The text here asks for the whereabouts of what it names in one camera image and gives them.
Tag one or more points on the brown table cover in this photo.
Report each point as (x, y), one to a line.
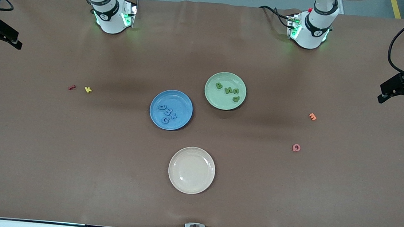
(72, 171)

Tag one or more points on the blue foam letter G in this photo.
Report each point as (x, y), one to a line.
(163, 120)

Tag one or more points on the blue plate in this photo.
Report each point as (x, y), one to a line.
(181, 102)

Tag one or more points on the yellow foam letter K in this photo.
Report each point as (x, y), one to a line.
(87, 89)

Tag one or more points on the green foam letter U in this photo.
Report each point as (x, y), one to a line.
(228, 91)

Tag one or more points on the pink foam letter Q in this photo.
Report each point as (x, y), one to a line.
(293, 147)

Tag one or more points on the green foam letter B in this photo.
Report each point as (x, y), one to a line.
(219, 86)

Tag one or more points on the red foam letter J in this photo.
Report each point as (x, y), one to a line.
(72, 87)

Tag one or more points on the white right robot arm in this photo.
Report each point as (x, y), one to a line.
(110, 14)

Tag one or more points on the blue foam letter X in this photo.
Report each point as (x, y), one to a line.
(175, 116)

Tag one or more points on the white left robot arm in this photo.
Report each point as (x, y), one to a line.
(313, 28)

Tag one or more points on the green plate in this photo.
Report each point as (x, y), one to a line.
(217, 100)

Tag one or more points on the green foam letter N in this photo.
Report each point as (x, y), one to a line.
(235, 91)

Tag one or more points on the beige plate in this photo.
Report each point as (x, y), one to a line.
(191, 170)

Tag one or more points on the green foam letter P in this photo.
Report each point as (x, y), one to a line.
(237, 99)

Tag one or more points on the orange foam letter E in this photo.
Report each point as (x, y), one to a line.
(312, 117)

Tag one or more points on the blue foam letter Q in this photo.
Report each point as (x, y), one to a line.
(159, 107)

